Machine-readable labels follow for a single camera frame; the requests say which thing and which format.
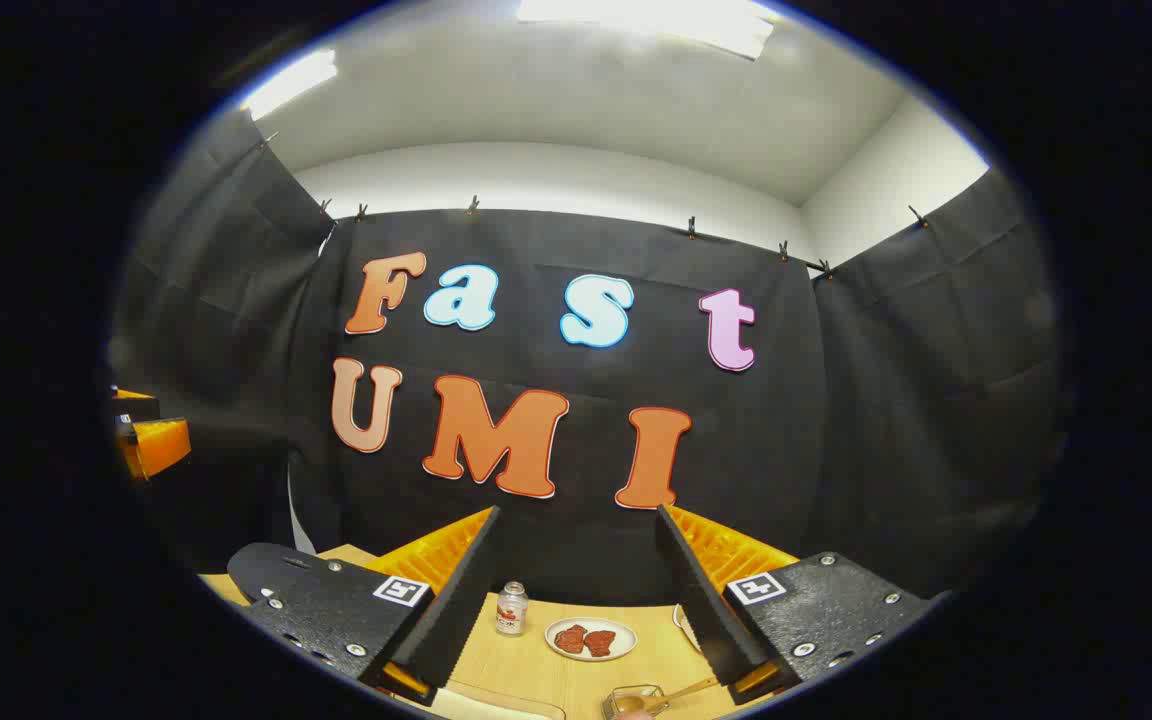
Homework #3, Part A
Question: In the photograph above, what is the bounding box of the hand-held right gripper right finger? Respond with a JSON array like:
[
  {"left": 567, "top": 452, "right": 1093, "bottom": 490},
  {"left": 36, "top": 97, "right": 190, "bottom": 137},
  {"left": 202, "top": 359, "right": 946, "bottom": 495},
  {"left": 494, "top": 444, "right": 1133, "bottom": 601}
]
[{"left": 656, "top": 504, "right": 939, "bottom": 707}]

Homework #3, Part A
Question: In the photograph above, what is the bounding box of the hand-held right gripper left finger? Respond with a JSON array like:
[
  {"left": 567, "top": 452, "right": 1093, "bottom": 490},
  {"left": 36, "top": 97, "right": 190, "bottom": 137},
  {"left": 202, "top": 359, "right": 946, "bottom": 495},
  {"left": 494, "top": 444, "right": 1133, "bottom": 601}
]
[{"left": 241, "top": 505, "right": 503, "bottom": 709}]

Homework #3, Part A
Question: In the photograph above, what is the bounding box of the wooden spoon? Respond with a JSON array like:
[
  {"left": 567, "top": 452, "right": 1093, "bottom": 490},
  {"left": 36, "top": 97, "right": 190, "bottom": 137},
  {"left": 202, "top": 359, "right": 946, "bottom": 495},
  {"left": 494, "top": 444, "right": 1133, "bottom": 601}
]
[{"left": 614, "top": 677, "right": 722, "bottom": 717}]

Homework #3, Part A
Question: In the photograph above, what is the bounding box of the clear drink bottle red label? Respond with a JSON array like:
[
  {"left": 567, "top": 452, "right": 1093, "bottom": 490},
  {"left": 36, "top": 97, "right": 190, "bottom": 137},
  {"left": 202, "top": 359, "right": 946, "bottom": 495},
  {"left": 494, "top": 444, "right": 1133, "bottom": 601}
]
[{"left": 495, "top": 581, "right": 529, "bottom": 637}]

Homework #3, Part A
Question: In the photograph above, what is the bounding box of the clear glass tray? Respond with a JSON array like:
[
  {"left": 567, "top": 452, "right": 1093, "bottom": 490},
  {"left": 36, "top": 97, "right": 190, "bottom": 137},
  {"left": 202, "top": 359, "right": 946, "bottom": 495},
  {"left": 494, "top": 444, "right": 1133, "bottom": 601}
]
[{"left": 426, "top": 680, "right": 569, "bottom": 720}]

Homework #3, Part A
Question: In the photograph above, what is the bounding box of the white round plate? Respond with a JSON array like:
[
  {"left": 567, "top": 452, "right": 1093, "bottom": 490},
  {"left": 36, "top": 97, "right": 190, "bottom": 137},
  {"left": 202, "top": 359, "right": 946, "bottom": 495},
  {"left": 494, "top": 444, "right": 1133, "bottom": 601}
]
[{"left": 544, "top": 617, "right": 639, "bottom": 663}]

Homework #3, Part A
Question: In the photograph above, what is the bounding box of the long ceiling light panel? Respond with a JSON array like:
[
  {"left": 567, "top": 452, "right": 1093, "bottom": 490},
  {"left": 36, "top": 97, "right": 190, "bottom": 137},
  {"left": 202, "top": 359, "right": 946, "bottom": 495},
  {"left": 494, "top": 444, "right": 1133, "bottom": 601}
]
[{"left": 241, "top": 50, "right": 337, "bottom": 121}]

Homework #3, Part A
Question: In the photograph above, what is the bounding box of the wide ceiling light panel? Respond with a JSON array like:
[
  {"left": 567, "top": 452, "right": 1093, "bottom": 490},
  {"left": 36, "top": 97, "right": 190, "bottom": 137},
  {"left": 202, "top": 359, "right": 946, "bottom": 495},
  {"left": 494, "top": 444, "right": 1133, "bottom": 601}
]
[{"left": 516, "top": 0, "right": 777, "bottom": 59}]

